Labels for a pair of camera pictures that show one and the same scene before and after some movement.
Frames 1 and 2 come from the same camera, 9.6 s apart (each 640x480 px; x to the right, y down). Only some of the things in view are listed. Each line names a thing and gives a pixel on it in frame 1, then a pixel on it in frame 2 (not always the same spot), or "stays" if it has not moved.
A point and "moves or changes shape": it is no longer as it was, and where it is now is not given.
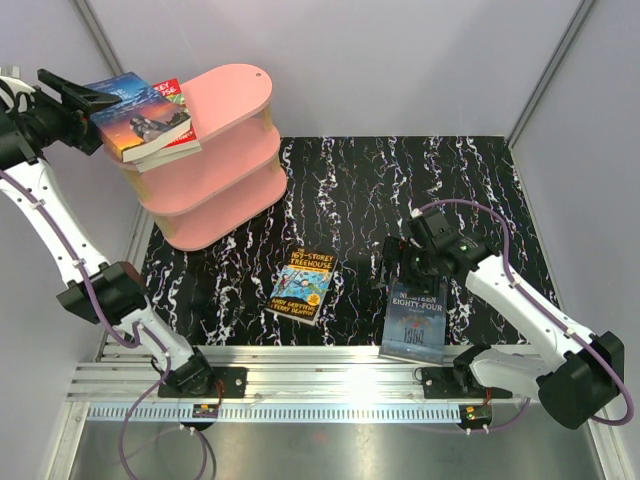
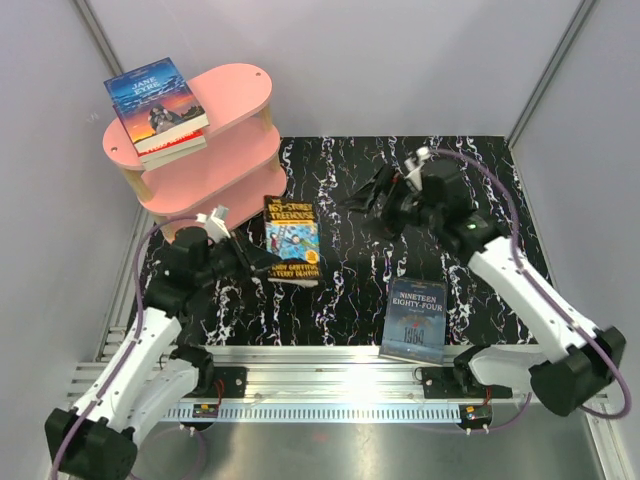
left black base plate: (233, 380) stays
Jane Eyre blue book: (139, 119) moves or changes shape
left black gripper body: (65, 121) to (232, 258)
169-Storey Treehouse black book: (302, 284) to (292, 240)
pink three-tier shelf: (200, 198) stays
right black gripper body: (416, 267) to (402, 207)
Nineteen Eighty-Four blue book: (414, 323) stays
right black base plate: (442, 383) stays
